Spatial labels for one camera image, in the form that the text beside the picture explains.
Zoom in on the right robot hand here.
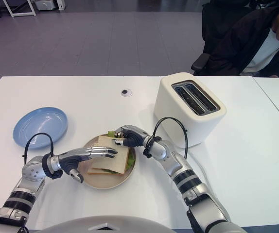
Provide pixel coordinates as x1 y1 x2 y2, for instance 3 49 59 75
114 125 152 148

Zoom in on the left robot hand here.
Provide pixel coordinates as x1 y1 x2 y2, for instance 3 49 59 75
52 146 119 184

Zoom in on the bread slice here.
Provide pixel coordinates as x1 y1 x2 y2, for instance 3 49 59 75
98 135 131 175
87 166 125 176

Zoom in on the beige plate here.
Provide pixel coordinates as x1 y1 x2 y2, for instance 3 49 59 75
77 134 137 190

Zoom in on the blue plate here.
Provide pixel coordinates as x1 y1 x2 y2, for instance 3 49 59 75
12 107 69 150

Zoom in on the cream toaster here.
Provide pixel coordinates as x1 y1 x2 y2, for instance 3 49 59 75
154 71 227 149

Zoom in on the robot body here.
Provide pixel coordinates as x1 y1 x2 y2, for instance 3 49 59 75
35 215 177 233

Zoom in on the black office chair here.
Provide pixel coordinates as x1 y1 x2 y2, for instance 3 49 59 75
191 0 261 75

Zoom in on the person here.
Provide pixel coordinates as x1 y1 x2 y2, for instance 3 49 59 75
204 4 279 79

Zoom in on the black cable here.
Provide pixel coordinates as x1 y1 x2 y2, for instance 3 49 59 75
23 133 55 166
143 117 189 159

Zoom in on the white cord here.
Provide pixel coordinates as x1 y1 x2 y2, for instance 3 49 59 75
187 154 210 183

